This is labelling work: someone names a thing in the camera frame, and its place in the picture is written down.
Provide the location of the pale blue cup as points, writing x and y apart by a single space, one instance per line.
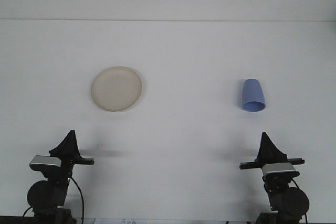
253 93

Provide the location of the pale round plate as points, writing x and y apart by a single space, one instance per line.
116 89

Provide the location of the white printed paper sheet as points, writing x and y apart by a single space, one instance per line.
126 221

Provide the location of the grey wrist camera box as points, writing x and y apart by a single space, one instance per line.
279 169
44 161

